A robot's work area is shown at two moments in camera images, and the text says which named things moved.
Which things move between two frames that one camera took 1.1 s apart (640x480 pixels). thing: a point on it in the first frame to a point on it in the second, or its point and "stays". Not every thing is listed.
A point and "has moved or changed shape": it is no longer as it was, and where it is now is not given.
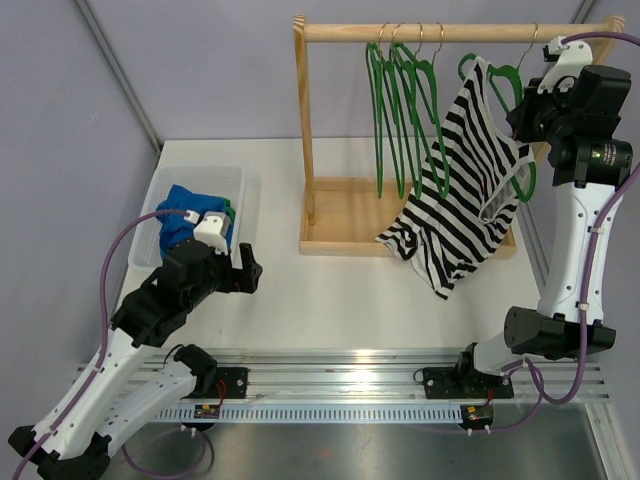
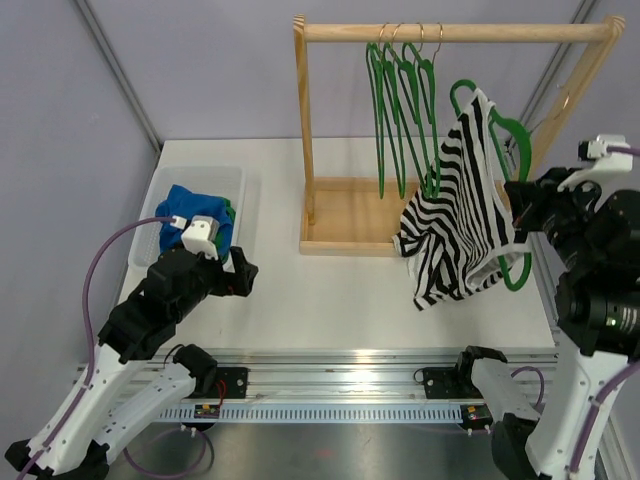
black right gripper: [520, 119] to [530, 198]
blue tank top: [176, 230] stays
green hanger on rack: [378, 76] stays
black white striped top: [466, 200] has moved or changed shape
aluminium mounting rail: [368, 377] stays
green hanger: [492, 71] to [516, 267]
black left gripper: [243, 280] stays
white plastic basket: [225, 181] stays
